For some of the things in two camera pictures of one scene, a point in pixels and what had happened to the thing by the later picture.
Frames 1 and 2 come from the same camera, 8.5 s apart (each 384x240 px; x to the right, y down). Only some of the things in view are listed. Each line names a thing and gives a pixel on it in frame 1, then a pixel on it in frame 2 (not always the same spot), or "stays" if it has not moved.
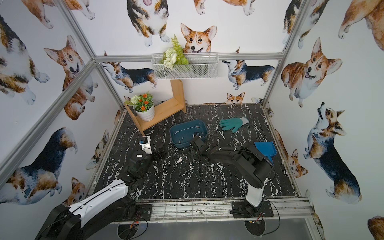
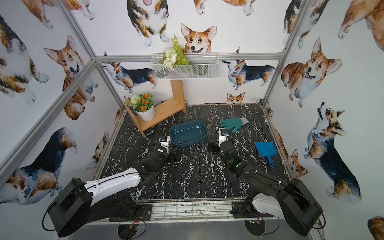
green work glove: [234, 123] stays
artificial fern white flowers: [173, 55] stays
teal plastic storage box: [181, 134] stays
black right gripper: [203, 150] -> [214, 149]
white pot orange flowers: [143, 106] stays
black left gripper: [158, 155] -> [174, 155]
